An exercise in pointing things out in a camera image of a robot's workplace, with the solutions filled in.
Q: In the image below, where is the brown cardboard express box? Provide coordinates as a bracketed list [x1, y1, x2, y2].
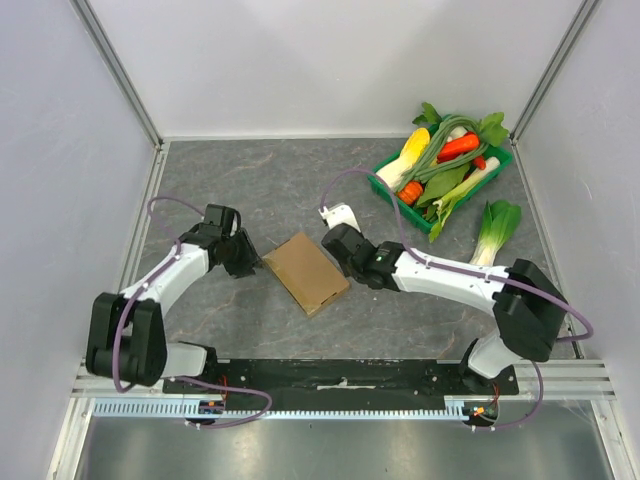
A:
[263, 232, 350, 317]

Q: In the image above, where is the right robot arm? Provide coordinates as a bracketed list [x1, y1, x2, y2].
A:
[322, 224, 565, 394]

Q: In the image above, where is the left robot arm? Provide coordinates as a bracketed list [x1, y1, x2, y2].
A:
[85, 204, 260, 393]

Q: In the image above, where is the green plastic tray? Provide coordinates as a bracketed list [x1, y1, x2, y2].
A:
[367, 113, 515, 235]

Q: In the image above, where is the small orange pumpkin toy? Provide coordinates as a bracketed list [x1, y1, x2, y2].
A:
[397, 181, 424, 206]

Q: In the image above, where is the yellow napa cabbage toy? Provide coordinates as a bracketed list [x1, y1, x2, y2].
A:
[376, 127, 431, 190]

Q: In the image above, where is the green leafy vegetable toy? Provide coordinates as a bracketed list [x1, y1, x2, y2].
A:
[416, 163, 470, 243]

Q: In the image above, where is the green long beans toy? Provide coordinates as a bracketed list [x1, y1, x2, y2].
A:
[394, 114, 489, 192]

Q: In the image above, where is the white green leek toy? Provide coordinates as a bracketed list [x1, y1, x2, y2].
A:
[435, 157, 501, 217]

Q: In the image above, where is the bok choy toy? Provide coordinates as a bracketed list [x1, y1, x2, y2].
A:
[470, 200, 522, 266]

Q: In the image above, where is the orange carrot toy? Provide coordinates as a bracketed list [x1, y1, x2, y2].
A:
[437, 132, 480, 164]

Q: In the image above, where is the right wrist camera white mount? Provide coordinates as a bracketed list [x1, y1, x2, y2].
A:
[319, 203, 361, 232]

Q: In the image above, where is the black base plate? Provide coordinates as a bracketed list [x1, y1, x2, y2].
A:
[162, 358, 519, 414]

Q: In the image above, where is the grey slotted cable duct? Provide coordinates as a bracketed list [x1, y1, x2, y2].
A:
[93, 397, 487, 421]

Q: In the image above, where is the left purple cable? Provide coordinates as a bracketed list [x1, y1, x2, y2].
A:
[110, 195, 275, 431]

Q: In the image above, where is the purple cable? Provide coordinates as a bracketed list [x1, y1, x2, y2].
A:
[319, 168, 596, 431]
[110, 195, 275, 431]

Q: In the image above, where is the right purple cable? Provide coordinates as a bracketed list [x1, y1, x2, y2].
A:
[319, 168, 596, 431]

